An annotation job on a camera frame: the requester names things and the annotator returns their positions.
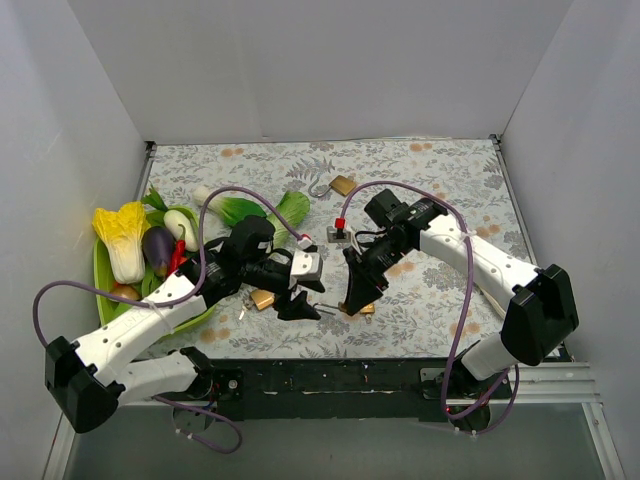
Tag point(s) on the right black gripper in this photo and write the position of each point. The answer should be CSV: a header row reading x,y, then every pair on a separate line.
x,y
368,267

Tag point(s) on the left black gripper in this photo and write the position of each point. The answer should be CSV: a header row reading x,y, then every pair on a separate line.
x,y
292,291

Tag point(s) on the small brass padlock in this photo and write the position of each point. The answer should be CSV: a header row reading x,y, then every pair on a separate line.
x,y
366,312

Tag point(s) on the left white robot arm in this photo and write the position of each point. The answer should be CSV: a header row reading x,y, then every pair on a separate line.
x,y
92,376

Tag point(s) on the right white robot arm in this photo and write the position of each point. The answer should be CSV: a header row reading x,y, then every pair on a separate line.
x,y
539,305

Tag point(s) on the medium brass padlock with keys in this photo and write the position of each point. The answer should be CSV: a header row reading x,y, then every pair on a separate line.
x,y
258,300

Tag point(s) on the napa cabbage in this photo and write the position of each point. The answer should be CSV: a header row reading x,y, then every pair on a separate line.
x,y
293,207

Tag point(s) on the large open brass padlock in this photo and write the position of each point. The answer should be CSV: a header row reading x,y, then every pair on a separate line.
x,y
340,184

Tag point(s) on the bok choy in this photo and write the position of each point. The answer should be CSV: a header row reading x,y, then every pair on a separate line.
x,y
232,210

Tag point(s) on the red chili pepper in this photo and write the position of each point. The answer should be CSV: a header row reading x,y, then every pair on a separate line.
x,y
178,257

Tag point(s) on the purple eggplant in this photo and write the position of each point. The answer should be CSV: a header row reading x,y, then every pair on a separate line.
x,y
157,247

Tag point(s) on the brown onion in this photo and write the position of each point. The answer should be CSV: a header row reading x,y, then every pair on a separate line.
x,y
125,291

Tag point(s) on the yellow cabbage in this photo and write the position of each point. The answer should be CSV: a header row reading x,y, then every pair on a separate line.
x,y
122,232

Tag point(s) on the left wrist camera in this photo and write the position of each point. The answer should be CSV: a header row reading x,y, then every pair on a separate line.
x,y
307,263

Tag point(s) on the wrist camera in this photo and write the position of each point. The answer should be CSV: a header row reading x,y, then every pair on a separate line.
x,y
307,263
339,232

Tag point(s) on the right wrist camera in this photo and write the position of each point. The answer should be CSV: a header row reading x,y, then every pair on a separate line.
x,y
339,232

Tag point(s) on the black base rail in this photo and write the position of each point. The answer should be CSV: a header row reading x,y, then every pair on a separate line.
x,y
245,389

